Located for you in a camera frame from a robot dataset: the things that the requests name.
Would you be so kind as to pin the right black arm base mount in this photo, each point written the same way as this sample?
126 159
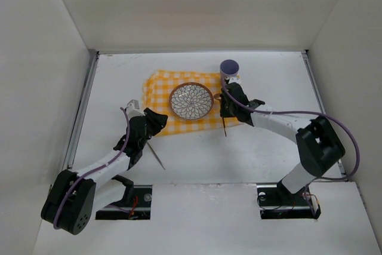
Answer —
275 203

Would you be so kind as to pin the left aluminium table rail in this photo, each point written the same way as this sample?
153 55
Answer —
75 132

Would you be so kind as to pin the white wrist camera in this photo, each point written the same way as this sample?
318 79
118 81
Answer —
232 79
133 109

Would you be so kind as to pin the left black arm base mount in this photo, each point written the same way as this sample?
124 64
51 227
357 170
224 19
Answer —
121 199

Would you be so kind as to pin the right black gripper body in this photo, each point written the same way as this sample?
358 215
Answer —
226 107

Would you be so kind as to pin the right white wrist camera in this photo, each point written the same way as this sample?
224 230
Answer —
232 79

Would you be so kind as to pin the copper coloured spoon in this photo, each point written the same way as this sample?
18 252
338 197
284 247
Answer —
217 97

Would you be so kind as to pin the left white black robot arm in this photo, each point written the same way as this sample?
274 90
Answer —
76 195

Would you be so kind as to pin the yellow white checkered napkin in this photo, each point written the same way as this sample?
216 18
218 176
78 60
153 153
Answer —
156 92

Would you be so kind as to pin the silver metal fork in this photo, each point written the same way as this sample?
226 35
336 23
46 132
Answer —
156 156

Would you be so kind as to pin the aluminium table rail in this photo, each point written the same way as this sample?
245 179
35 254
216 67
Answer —
75 132
340 175

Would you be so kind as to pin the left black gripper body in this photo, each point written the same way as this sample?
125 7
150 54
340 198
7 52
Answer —
152 123

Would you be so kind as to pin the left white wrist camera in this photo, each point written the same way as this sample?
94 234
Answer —
133 109

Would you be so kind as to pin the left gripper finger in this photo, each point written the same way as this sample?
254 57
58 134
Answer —
153 129
155 120

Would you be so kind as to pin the floral patterned ceramic plate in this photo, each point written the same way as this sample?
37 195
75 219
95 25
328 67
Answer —
191 101

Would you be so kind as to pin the right aluminium table rail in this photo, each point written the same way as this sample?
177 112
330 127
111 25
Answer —
340 175

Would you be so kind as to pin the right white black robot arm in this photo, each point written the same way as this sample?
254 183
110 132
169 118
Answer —
319 147

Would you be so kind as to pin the lilac plastic cup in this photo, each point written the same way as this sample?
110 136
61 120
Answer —
228 68

